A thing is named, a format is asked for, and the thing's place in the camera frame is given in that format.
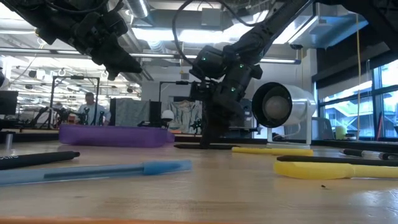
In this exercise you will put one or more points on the black monitor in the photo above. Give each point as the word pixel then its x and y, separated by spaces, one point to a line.
pixel 7 102

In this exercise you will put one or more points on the slim black pen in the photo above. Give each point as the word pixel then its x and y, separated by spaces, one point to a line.
pixel 326 160
pixel 189 146

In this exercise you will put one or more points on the silver ventilation duct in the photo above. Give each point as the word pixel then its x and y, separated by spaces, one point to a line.
pixel 138 7

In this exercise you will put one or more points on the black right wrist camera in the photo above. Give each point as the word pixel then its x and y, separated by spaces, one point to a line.
pixel 202 90

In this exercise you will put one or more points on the pale yellow cup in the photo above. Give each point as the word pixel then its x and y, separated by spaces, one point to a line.
pixel 340 133

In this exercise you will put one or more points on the silver metal post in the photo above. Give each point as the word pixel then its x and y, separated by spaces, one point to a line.
pixel 9 141

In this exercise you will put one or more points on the black background rig frame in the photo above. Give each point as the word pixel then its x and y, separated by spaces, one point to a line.
pixel 74 77

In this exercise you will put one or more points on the blue ballpoint pen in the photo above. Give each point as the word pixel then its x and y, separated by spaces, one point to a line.
pixel 161 167

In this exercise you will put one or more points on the grey covered cabinet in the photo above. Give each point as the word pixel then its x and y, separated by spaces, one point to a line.
pixel 133 112

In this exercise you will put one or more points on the person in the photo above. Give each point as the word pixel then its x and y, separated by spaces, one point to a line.
pixel 91 112

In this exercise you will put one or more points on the slim yellow pen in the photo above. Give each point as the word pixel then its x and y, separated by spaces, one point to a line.
pixel 273 151

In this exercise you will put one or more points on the purple plastic supply box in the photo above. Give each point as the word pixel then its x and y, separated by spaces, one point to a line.
pixel 112 137

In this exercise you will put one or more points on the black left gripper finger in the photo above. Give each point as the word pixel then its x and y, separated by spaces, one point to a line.
pixel 112 74
pixel 121 63

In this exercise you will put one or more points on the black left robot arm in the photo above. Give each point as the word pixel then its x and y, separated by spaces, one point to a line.
pixel 46 15

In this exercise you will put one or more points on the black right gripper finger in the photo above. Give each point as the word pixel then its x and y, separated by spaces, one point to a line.
pixel 214 127
pixel 238 118

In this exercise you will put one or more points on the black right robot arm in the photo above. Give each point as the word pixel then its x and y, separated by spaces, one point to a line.
pixel 264 34

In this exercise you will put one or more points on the black pen clear barrel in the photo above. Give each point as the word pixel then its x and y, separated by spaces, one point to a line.
pixel 354 152

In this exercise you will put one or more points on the black pen white print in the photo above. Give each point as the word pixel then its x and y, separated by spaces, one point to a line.
pixel 37 158

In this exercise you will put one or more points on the white dome lamp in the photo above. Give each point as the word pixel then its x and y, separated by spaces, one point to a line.
pixel 167 115

